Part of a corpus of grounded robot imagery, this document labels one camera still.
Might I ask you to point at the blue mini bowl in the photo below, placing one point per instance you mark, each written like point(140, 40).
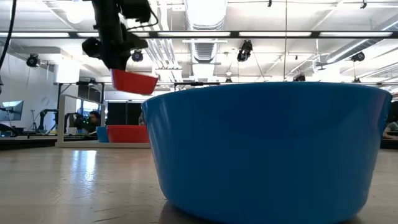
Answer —
point(264, 149)
point(102, 137)
point(102, 126)

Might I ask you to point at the black ceiling spotlight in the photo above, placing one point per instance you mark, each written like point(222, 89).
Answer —
point(137, 56)
point(299, 77)
point(358, 56)
point(32, 60)
point(245, 50)

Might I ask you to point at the white ceiling box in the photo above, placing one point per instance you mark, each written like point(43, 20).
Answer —
point(66, 73)

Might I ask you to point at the black partition panel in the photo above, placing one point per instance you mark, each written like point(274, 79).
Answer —
point(124, 113)

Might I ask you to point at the person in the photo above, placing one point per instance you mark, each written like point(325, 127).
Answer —
point(93, 119)
point(390, 129)

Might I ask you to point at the tilted computer monitor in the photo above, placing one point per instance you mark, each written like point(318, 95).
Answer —
point(12, 110)

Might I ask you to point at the grey ceiling pipe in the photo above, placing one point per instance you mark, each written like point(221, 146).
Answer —
point(354, 46)

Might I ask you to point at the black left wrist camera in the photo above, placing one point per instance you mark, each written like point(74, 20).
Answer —
point(136, 9)

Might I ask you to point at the thin black ceiling rail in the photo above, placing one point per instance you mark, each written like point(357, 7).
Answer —
point(189, 83)

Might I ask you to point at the silver ventilation duct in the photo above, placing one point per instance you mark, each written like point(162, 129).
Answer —
point(205, 18)

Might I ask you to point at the black overhead light rail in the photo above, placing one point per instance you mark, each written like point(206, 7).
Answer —
point(234, 34)

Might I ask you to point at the black aluminium table frame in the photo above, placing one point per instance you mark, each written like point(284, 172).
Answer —
point(28, 143)

